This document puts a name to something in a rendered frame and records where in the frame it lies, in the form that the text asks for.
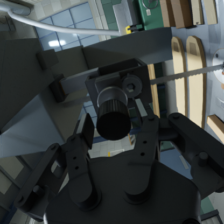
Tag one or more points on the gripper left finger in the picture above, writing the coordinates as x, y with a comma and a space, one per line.
80, 161

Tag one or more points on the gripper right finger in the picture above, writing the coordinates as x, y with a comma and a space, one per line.
147, 143

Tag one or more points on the black ribbed lock knob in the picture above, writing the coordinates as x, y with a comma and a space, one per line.
113, 122

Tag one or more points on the grey eccentric bush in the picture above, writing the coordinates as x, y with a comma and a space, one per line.
132, 86

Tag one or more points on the dark grey guide block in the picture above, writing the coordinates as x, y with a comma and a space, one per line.
141, 71

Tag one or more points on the dark grey bandsaw body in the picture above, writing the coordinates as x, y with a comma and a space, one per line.
35, 100

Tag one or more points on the grey toothed bandsaw blade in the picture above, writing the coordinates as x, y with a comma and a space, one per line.
188, 73

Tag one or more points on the white floor grille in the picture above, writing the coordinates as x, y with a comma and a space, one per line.
116, 153

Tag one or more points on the pale curved wooden blank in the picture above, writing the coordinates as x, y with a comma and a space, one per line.
154, 97
195, 97
179, 59

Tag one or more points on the pale wooden block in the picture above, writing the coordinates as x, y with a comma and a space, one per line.
216, 125

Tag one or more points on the white round table insert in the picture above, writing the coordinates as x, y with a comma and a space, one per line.
218, 59

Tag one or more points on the yellow and black clamp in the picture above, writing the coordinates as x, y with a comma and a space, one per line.
128, 29

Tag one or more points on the green machine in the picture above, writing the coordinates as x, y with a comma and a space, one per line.
152, 18

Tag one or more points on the light grey panel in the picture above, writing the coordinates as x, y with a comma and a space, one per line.
123, 16

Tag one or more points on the brown wooden board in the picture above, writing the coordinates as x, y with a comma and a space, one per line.
166, 12
181, 12

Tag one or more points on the blue framed window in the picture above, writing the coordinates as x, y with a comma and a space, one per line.
71, 23

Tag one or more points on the grey handwheel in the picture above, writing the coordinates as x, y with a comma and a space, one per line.
150, 4

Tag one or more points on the pale wooden board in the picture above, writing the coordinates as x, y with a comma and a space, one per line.
210, 10
197, 10

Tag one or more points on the grey guide post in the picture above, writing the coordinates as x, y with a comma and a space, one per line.
75, 84

